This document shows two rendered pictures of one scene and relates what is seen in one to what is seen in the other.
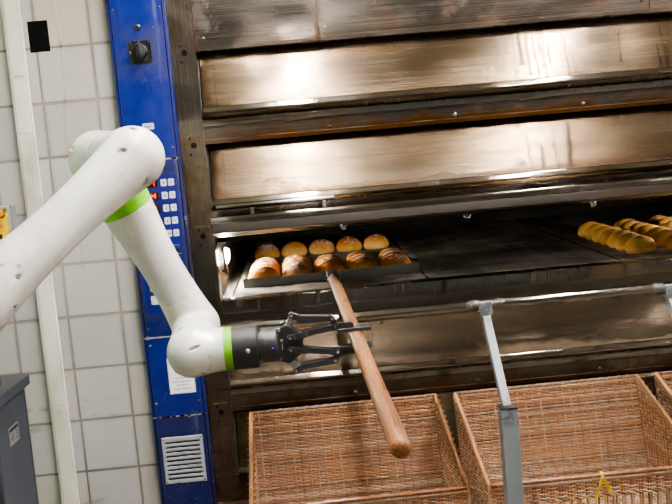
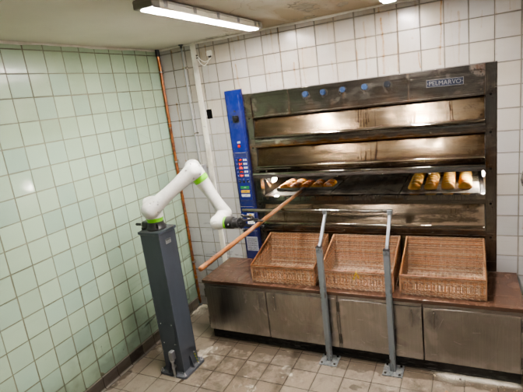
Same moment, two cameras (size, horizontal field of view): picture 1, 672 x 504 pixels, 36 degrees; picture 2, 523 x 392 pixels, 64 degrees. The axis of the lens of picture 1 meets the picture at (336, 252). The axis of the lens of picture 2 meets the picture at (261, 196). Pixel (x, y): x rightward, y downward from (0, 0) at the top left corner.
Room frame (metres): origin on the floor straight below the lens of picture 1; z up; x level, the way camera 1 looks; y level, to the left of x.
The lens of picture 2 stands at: (-0.36, -1.44, 2.07)
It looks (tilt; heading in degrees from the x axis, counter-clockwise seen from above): 13 degrees down; 29
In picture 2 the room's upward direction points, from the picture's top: 7 degrees counter-clockwise
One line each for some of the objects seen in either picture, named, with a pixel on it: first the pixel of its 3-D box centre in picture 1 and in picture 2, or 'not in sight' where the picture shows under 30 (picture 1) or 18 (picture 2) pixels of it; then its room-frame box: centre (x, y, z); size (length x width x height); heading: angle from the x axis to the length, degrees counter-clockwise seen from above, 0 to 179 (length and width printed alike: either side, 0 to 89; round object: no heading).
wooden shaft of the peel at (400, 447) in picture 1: (354, 331); (262, 220); (2.21, -0.03, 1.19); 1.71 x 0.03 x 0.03; 3
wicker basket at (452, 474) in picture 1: (353, 473); (290, 257); (2.68, 0.01, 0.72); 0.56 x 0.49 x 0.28; 93
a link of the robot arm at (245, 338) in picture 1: (247, 346); (230, 222); (2.15, 0.21, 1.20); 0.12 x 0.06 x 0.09; 3
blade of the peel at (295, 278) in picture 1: (328, 267); (310, 184); (3.34, 0.03, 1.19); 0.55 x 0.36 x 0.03; 93
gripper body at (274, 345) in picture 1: (281, 343); (240, 222); (2.15, 0.13, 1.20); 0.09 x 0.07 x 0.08; 93
